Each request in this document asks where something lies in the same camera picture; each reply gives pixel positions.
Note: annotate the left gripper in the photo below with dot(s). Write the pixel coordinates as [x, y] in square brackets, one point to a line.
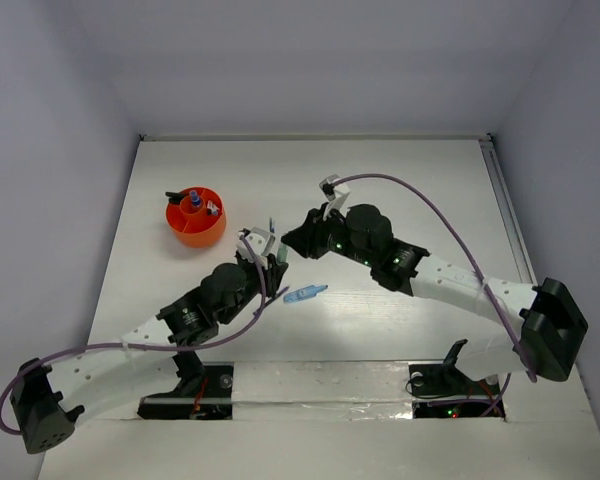
[271, 275]

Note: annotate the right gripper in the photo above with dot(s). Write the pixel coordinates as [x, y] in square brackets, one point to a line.
[308, 239]

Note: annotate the orange highlighter black body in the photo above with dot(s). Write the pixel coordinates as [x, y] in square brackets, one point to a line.
[177, 197]

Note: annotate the green correction tape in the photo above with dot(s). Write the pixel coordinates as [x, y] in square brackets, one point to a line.
[282, 253]

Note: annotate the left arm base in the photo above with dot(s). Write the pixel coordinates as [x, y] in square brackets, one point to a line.
[203, 392]

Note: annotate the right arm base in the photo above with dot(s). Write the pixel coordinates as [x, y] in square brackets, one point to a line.
[441, 391]

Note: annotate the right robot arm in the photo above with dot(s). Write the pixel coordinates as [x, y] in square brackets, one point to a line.
[402, 267]

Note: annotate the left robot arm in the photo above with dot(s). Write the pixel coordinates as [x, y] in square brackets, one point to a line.
[54, 395]

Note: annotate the purple pen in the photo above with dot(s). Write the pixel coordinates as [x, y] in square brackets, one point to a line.
[272, 299]

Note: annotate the orange round container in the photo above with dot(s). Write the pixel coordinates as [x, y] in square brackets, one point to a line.
[195, 228]

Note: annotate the blue item in container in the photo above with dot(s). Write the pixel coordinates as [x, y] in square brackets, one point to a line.
[195, 199]

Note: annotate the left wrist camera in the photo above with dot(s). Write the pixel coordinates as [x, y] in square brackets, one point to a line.
[255, 244]

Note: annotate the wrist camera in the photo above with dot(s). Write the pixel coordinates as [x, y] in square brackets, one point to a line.
[255, 244]
[336, 192]

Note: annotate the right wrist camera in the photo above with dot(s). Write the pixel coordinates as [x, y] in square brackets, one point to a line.
[336, 192]

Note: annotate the aluminium side rail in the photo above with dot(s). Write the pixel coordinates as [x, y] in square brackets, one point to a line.
[517, 240]

